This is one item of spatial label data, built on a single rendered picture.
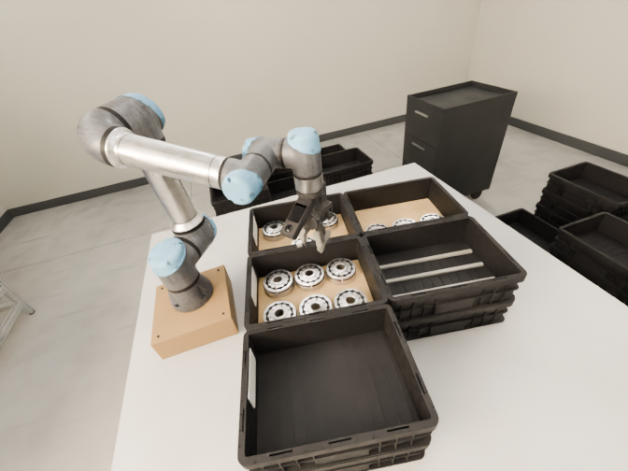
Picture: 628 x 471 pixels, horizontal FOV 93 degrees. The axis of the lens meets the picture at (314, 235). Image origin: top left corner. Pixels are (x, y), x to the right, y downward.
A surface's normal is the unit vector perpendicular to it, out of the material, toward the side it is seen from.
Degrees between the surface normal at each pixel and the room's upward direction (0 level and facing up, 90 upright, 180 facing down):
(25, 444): 0
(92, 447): 0
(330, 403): 0
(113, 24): 90
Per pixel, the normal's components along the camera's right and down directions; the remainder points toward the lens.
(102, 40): 0.32, 0.57
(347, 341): -0.11, -0.77
